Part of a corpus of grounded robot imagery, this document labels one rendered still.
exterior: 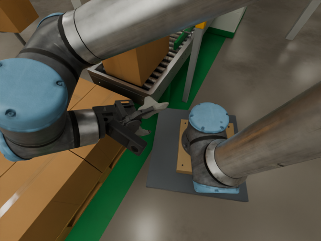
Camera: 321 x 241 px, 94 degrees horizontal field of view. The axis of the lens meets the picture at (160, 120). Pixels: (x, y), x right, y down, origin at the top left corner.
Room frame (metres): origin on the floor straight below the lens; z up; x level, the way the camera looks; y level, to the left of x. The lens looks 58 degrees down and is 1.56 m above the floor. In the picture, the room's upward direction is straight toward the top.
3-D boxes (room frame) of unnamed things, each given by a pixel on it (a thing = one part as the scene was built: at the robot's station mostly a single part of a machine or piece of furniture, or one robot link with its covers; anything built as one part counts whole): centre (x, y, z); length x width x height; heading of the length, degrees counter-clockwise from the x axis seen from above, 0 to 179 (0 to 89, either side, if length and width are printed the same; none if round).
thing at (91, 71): (1.02, 0.38, 0.58); 0.70 x 0.03 x 0.06; 62
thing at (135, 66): (1.36, 0.22, 0.75); 0.60 x 0.40 x 0.40; 153
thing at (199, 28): (1.30, -0.33, 0.50); 0.07 x 0.07 x 1.00; 62
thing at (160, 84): (1.91, -0.45, 0.50); 2.31 x 0.05 x 0.19; 152
